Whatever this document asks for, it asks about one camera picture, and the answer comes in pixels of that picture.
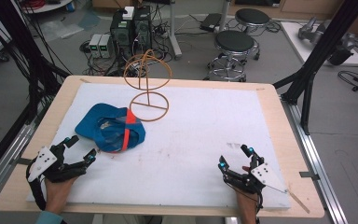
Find grey metal post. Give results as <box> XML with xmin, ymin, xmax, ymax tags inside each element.
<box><xmin>167</xmin><ymin>0</ymin><xmax>184</xmax><ymax>61</ymax></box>

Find blue cap with orange stripe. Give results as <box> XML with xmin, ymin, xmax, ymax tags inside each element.
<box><xmin>74</xmin><ymin>103</ymin><xmax>146</xmax><ymax>154</ymax></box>

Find white foam mat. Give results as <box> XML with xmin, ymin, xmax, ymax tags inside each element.
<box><xmin>25</xmin><ymin>81</ymin><xmax>292</xmax><ymax>210</ymax></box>

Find clear plastic sheet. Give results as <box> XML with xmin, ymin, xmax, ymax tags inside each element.
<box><xmin>39</xmin><ymin>18</ymin><xmax>86</xmax><ymax>40</ymax></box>

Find aluminium rail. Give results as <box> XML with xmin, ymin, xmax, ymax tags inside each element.
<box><xmin>0</xmin><ymin>122</ymin><xmax>35</xmax><ymax>210</ymax></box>
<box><xmin>280</xmin><ymin>94</ymin><xmax>350</xmax><ymax>224</ymax></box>

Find grey robot device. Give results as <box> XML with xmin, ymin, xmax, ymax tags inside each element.
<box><xmin>297</xmin><ymin>16</ymin><xmax>356</xmax><ymax>66</ymax></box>

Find white box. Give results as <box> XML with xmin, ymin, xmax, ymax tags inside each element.
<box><xmin>122</xmin><ymin>6</ymin><xmax>135</xmax><ymax>21</ymax></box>

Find black floor cable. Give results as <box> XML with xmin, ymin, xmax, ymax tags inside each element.
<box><xmin>337</xmin><ymin>70</ymin><xmax>358</xmax><ymax>92</ymax></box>

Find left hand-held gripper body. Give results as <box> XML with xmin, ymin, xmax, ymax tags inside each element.
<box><xmin>27</xmin><ymin>144</ymin><xmax>88</xmax><ymax>185</ymax></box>

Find round white table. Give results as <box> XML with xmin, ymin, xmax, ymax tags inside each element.
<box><xmin>21</xmin><ymin>0</ymin><xmax>76</xmax><ymax>15</ymax></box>

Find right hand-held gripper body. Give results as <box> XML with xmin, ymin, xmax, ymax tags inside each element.
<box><xmin>222</xmin><ymin>155</ymin><xmax>289</xmax><ymax>195</ymax></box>

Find white board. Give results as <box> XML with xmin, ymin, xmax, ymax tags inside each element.
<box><xmin>280</xmin><ymin>21</ymin><xmax>358</xmax><ymax>67</ymax></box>

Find person's right hand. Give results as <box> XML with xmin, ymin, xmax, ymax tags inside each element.
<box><xmin>236</xmin><ymin>192</ymin><xmax>259</xmax><ymax>224</ymax></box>

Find black computer tower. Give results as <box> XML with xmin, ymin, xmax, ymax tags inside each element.
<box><xmin>132</xmin><ymin>5</ymin><xmax>154</xmax><ymax>52</ymax></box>
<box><xmin>109</xmin><ymin>11</ymin><xmax>135</xmax><ymax>61</ymax></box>

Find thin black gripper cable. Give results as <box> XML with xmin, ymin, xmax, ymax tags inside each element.
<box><xmin>254</xmin><ymin>186</ymin><xmax>265</xmax><ymax>224</ymax></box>

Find black tape strip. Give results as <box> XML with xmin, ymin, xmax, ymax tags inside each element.
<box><xmin>10</xmin><ymin>157</ymin><xmax>33</xmax><ymax>166</ymax></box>
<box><xmin>298</xmin><ymin>170</ymin><xmax>321</xmax><ymax>182</ymax></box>

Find brown wire hat stand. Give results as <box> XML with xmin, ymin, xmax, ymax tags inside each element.
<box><xmin>123</xmin><ymin>49</ymin><xmax>172</xmax><ymax>123</ymax></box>

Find flat black box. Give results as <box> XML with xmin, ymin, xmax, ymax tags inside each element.
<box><xmin>199</xmin><ymin>12</ymin><xmax>224</xmax><ymax>33</ymax></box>

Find grey power supply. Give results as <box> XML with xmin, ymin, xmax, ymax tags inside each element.
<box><xmin>99</xmin><ymin>34</ymin><xmax>115</xmax><ymax>59</ymax></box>
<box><xmin>88</xmin><ymin>33</ymin><xmax>103</xmax><ymax>59</ymax></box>

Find person's left hand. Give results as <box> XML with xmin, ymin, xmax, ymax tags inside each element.
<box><xmin>44</xmin><ymin>176</ymin><xmax>77</xmax><ymax>207</ymax></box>

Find black metal frame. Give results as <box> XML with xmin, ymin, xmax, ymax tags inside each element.
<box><xmin>272</xmin><ymin>0</ymin><xmax>358</xmax><ymax>136</ymax></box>
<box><xmin>0</xmin><ymin>0</ymin><xmax>73</xmax><ymax>185</ymax></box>

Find black round stool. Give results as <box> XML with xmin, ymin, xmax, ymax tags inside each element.
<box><xmin>234</xmin><ymin>7</ymin><xmax>271</xmax><ymax>35</ymax></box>
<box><xmin>203</xmin><ymin>29</ymin><xmax>261</xmax><ymax>83</ymax></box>

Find thin wooden stick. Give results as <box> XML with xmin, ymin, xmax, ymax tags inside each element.
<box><xmin>286</xmin><ymin>186</ymin><xmax>311</xmax><ymax>215</ymax></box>

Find black sleeved gripper cable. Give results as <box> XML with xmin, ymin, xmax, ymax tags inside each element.
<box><xmin>25</xmin><ymin>163</ymin><xmax>48</xmax><ymax>212</ymax></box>

